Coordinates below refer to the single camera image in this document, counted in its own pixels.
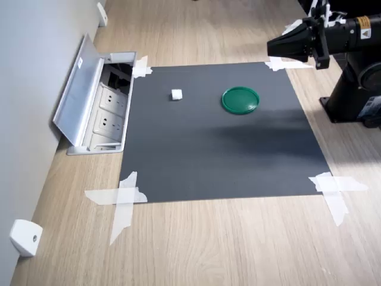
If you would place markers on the small white plastic terminal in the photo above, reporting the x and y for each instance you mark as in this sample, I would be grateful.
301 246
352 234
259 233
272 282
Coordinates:
176 94

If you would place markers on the round green lid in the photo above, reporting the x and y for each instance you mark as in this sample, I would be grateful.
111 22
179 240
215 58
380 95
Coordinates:
240 99

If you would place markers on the white tape strip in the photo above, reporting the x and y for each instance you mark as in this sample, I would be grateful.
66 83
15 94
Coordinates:
293 26
120 223
142 62
276 61
336 211
141 72
297 65
98 196
351 184

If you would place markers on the dark grey mat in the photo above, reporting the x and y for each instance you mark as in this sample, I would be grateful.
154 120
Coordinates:
208 155

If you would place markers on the small white bracket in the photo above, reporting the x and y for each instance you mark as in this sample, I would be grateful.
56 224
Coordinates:
23 238
102 15

